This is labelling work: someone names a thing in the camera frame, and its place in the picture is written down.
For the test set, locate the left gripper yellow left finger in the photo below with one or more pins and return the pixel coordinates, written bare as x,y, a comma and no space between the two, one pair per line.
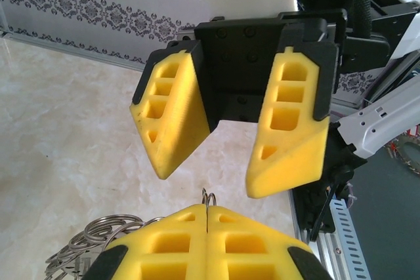
170,247

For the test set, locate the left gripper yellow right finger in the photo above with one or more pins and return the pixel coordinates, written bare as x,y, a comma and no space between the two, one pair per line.
249,247

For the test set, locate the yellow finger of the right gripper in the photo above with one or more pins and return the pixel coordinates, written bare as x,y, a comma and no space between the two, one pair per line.
295,162
183,122

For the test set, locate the metal band with key rings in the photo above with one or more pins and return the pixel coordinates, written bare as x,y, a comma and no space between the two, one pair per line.
77,265

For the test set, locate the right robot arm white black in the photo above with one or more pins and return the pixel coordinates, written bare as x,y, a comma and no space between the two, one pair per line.
377,122

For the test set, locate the aluminium mounting rail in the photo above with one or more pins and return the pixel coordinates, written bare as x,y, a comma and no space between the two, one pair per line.
323,260

